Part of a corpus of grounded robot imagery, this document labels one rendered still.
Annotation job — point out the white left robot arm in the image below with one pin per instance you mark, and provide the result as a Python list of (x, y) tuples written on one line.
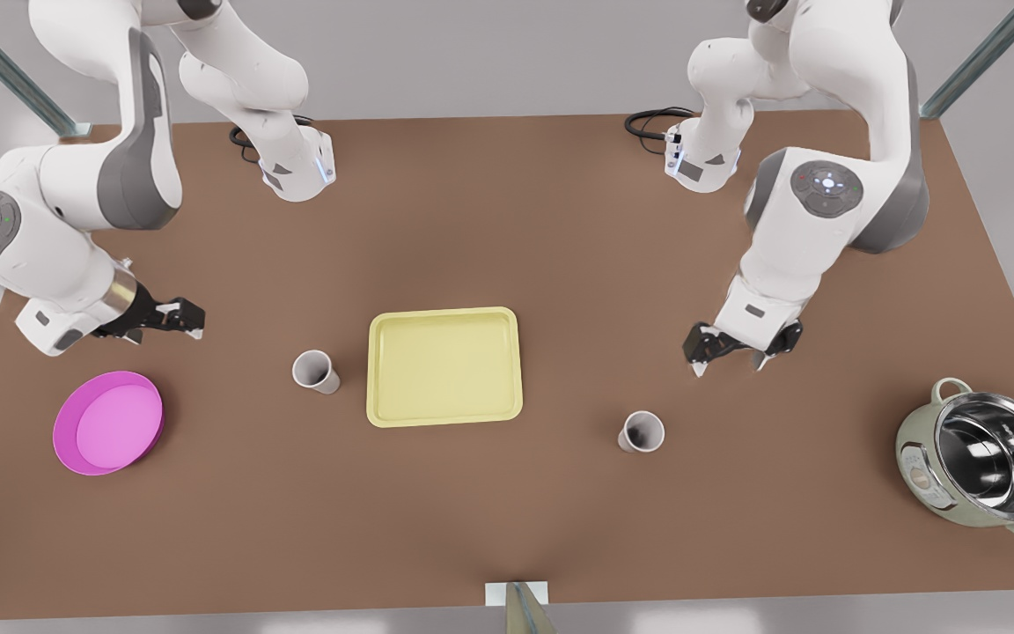
[(811, 229)]

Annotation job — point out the yellow rectangular tray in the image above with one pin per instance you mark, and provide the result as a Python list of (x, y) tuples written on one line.
[(444, 367)]

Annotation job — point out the pale green steel pot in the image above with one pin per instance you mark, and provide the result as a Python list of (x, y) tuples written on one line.
[(982, 458)]

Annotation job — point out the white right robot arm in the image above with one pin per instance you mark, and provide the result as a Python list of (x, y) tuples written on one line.
[(58, 189)]

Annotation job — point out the white IKEA cup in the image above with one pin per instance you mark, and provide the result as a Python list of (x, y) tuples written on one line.
[(315, 371), (641, 432)]

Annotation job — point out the pink round plate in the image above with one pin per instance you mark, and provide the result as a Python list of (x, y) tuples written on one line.
[(108, 424)]

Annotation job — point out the silver frame post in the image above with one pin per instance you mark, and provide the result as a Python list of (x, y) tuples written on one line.
[(982, 57), (520, 608), (5, 66)]

